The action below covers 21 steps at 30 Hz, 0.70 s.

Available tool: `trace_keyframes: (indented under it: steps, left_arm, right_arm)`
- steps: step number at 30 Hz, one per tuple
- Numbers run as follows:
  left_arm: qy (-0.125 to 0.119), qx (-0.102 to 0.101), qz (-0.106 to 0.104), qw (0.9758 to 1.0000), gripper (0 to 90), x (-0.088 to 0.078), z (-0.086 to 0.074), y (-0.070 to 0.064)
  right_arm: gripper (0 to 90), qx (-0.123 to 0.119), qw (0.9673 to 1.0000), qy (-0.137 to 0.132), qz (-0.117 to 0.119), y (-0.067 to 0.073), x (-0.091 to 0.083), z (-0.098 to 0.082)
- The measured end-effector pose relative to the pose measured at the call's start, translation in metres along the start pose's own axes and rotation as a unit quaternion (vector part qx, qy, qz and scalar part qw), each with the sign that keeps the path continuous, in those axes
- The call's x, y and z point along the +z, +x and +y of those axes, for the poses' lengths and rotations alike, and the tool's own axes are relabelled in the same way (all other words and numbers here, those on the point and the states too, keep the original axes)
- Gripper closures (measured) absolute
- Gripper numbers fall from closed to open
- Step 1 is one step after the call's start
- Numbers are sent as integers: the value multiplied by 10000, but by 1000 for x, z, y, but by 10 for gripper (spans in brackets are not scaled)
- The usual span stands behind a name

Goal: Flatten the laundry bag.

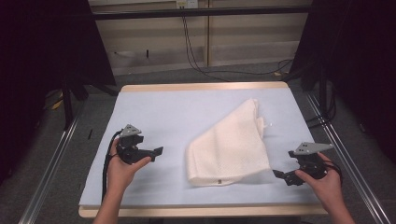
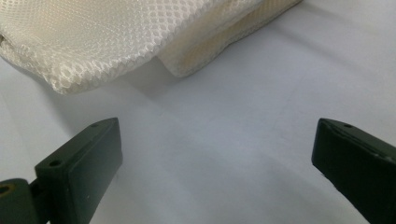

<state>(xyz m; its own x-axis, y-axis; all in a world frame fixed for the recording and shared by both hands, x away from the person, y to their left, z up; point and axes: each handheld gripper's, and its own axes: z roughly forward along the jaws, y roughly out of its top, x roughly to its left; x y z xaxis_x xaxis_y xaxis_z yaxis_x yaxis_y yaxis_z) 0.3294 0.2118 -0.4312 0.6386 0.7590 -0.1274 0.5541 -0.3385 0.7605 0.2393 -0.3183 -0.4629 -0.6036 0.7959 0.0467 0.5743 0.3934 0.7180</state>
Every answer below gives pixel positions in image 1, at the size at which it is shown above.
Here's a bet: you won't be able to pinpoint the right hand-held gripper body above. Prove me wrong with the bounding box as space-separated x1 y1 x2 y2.
288 142 334 181

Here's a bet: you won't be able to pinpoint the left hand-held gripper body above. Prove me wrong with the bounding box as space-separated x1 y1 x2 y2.
117 123 148 165

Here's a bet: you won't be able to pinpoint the white cloth towel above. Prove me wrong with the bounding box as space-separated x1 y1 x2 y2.
185 98 273 188

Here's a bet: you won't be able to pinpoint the person's left hand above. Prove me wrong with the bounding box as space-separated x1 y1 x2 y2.
106 138 153 195

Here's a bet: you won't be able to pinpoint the person's right hand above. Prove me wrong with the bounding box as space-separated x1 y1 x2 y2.
294 151 346 213

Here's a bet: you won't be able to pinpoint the light blue table mat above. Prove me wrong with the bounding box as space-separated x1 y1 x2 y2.
78 87 320 208

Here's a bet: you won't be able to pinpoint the black stand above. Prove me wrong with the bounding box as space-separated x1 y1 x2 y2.
60 79 120 132
281 63 332 119

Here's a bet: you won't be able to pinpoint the wooden table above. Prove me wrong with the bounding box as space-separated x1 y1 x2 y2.
78 81 329 218

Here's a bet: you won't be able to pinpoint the yellow floor tape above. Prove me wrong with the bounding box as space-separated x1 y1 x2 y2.
50 91 65 111

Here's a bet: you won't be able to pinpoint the black curtain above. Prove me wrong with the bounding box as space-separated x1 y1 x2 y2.
290 0 396 163
0 0 117 185

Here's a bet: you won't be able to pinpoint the black horizontal bar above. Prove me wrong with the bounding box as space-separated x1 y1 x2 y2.
92 5 313 21

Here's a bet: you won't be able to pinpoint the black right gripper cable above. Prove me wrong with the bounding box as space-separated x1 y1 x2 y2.
321 159 345 188

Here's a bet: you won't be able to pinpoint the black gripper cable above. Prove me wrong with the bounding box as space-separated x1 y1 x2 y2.
100 130 123 203
321 159 345 188

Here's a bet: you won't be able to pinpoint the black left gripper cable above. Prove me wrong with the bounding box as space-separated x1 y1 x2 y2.
100 130 123 203

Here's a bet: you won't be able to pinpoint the metal floor rail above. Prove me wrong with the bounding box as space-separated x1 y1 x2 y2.
18 102 86 224
304 91 392 224

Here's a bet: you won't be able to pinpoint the black floor cables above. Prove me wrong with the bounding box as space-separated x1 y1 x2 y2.
305 88 338 130

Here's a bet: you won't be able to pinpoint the black wall cable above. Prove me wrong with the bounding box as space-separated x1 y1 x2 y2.
183 15 294 77
181 15 232 83

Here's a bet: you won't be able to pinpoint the white wall socket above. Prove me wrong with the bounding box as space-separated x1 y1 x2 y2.
175 0 200 9

